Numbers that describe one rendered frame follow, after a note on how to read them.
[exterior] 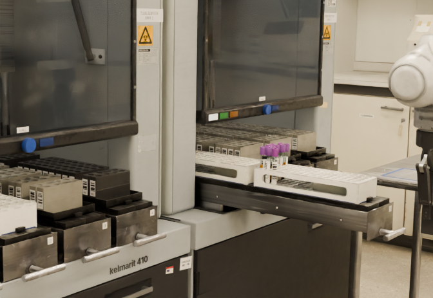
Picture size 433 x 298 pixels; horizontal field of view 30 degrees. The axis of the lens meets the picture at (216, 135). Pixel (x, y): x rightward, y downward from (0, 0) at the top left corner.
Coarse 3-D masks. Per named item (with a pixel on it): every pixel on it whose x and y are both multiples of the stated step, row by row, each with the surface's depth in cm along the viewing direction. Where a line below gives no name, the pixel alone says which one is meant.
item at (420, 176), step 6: (426, 168) 175; (420, 174) 177; (426, 174) 176; (420, 180) 177; (426, 180) 176; (420, 186) 178; (426, 186) 177; (420, 192) 178; (426, 192) 177; (420, 198) 179; (426, 198) 178
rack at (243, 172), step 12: (204, 156) 218; (216, 156) 218; (228, 156) 218; (204, 168) 221; (216, 168) 223; (228, 168) 221; (240, 168) 206; (252, 168) 207; (228, 180) 209; (240, 180) 207; (252, 180) 208
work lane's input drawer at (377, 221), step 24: (216, 192) 210; (240, 192) 205; (264, 192) 202; (288, 192) 198; (288, 216) 197; (312, 216) 193; (336, 216) 189; (360, 216) 185; (384, 216) 191; (384, 240) 184
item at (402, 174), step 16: (400, 160) 243; (416, 160) 243; (384, 176) 218; (400, 176) 218; (416, 176) 219; (416, 192) 255; (416, 208) 255; (416, 224) 256; (352, 240) 223; (416, 240) 256; (352, 256) 223; (416, 256) 257; (352, 272) 224; (416, 272) 258; (352, 288) 224; (416, 288) 259
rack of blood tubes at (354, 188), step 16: (256, 176) 204; (288, 176) 198; (304, 176) 195; (320, 176) 195; (336, 176) 194; (352, 176) 196; (368, 176) 195; (304, 192) 196; (320, 192) 193; (336, 192) 201; (352, 192) 188; (368, 192) 191
